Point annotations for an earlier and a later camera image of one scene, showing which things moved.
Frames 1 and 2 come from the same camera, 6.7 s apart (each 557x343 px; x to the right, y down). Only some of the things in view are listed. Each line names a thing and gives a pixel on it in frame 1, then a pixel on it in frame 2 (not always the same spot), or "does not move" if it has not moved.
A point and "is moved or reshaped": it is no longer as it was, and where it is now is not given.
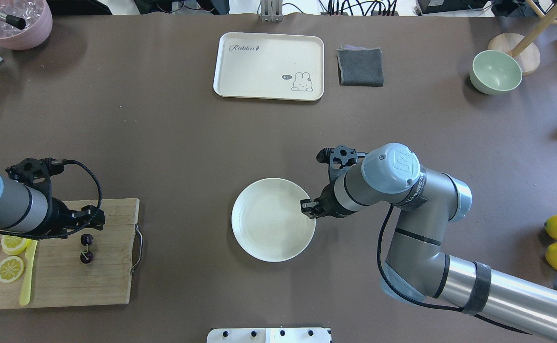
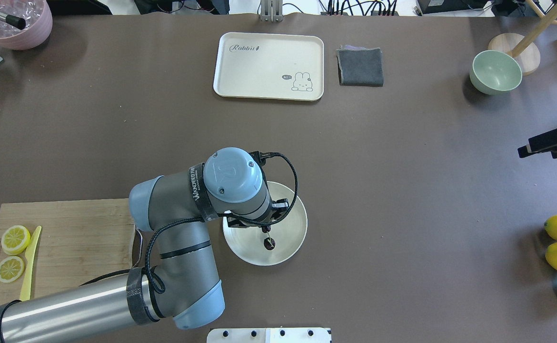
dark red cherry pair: x=86 y=257 -> x=269 y=242
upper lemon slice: x=13 y=245 does not move
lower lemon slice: x=10 y=269 does not move
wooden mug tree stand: x=525 y=47 does not move
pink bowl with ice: x=37 y=15 does not move
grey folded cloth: x=359 y=66 does not move
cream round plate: x=267 y=221 is moved or reshaped
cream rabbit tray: x=270 y=65 does not move
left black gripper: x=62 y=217 -> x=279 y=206
